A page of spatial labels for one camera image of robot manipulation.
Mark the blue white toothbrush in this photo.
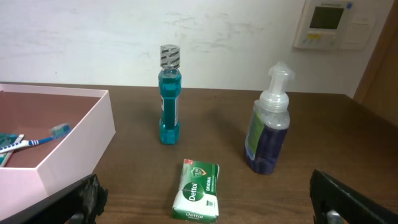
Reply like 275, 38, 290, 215
1, 123, 72, 154

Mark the beige wall control panel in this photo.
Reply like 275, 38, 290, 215
293, 0, 376, 50

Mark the teal white toothpaste tube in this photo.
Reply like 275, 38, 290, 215
1, 133, 24, 167

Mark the brown wooden door frame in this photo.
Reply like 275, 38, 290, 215
354, 1, 397, 126

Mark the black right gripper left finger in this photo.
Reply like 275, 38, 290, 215
1, 174, 108, 224

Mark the green Dettol soap bar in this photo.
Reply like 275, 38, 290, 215
172, 159, 220, 223

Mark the clear purple foam soap bottle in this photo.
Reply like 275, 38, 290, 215
244, 62, 294, 174

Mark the white cardboard box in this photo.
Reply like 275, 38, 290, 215
1, 83, 116, 220

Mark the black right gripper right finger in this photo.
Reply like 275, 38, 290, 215
310, 169, 397, 224

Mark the blue mouthwash bottle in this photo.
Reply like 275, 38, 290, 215
158, 44, 182, 145

